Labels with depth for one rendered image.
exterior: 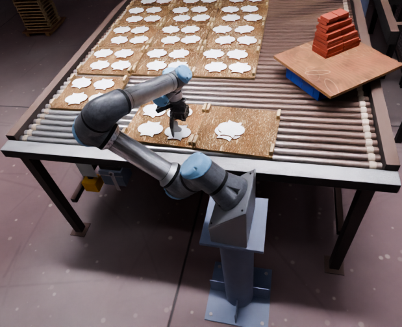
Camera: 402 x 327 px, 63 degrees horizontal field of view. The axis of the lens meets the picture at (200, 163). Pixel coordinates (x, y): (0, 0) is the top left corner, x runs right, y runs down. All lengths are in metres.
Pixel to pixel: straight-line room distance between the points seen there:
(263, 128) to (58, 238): 1.80
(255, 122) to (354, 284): 1.22
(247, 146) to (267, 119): 0.23
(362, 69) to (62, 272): 2.33
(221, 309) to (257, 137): 1.10
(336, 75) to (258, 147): 0.62
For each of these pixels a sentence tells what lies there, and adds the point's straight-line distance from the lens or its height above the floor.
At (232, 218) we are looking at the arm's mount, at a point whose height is 1.08.
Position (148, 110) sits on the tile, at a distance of 1.98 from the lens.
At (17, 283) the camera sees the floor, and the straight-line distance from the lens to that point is 2.78.
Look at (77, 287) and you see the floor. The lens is 2.54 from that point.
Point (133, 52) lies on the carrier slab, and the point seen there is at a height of 0.94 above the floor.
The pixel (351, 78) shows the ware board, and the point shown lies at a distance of 1.99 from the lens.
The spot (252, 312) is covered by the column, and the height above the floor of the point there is 0.01.
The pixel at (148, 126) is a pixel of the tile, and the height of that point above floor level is 0.94.
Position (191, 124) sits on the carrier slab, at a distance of 1.83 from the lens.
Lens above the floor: 2.12
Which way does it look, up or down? 47 degrees down
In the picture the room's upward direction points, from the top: 9 degrees counter-clockwise
